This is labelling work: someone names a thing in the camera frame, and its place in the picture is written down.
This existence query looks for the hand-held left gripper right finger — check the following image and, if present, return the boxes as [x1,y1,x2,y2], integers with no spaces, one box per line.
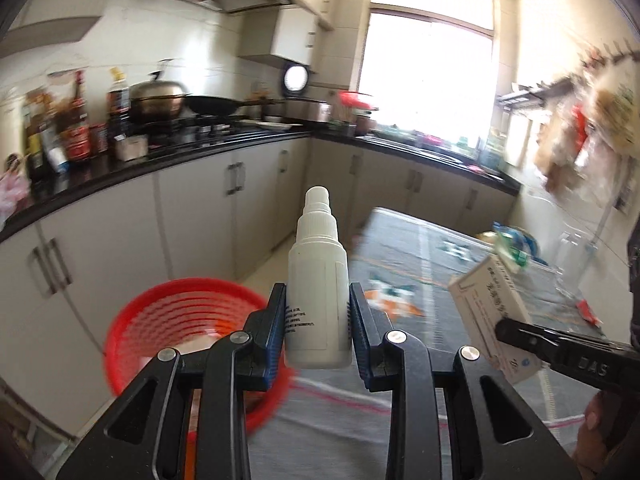
[349,282,577,480]

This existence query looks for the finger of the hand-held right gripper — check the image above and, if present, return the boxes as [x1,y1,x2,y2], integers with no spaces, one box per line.
[494,317,629,397]

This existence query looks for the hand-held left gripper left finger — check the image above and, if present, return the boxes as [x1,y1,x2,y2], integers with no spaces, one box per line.
[55,283,289,480]

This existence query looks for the white spray bottle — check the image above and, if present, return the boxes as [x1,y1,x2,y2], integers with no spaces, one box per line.
[283,185,354,370]

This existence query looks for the large white medicine box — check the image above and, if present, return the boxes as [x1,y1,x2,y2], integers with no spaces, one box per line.
[446,253,545,386]

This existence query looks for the red plastic basket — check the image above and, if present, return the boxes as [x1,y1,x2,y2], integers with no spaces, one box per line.
[102,277,297,434]

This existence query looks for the person's right hand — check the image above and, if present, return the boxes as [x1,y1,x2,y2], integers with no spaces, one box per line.
[572,389,622,479]

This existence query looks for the red torn wrapper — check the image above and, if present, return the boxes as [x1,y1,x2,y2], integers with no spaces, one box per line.
[574,298,601,326]

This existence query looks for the clear glass pitcher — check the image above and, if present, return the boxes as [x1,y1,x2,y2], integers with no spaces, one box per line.
[552,229,601,306]

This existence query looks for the beige kitchen base cabinets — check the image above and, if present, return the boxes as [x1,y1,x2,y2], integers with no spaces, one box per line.
[0,137,519,437]

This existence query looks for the gas stove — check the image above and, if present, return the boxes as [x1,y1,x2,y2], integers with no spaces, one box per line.
[144,114,301,144]

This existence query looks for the chopstick holder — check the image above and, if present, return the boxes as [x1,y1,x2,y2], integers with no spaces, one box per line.
[334,104,356,134]

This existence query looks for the black kitchen countertop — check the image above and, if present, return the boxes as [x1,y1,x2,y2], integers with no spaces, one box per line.
[0,127,522,244]

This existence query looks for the silver rice cooker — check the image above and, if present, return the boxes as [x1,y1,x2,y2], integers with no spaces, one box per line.
[279,59,331,124]

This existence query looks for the hanging plastic bags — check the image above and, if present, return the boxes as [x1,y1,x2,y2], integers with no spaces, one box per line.
[532,47,640,214]

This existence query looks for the red colander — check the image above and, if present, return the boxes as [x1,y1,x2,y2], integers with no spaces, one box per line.
[337,90,379,111]

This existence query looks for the black wok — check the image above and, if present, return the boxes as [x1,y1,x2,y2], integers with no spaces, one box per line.
[184,94,286,117]

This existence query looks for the lidded steel pot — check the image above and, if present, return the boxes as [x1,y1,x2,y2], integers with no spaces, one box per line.
[129,72,194,121]

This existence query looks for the red jar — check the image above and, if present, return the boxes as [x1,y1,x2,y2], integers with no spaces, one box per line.
[89,122,109,155]

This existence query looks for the dark soy sauce bottle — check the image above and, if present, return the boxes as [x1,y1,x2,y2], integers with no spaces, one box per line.
[106,67,132,141]

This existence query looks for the kitchen window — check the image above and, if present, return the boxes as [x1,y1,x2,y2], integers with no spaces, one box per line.
[352,0,506,149]

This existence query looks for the blue white packet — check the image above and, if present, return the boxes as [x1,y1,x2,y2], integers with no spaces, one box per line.
[47,127,69,174]

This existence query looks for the red label sauce bottle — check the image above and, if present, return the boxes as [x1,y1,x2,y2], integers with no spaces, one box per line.
[64,69,91,161]

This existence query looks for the white pink plastic bag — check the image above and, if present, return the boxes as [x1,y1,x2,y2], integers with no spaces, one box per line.
[0,154,29,226]

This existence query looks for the dark oil bottle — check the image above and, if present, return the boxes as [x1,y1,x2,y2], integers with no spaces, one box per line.
[24,89,49,184]

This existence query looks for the metal wall rack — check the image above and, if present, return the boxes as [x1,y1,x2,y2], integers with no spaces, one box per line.
[497,79,574,111]

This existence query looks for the beige wall cabinet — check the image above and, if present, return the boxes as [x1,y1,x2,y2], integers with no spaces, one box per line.
[239,4,321,66]

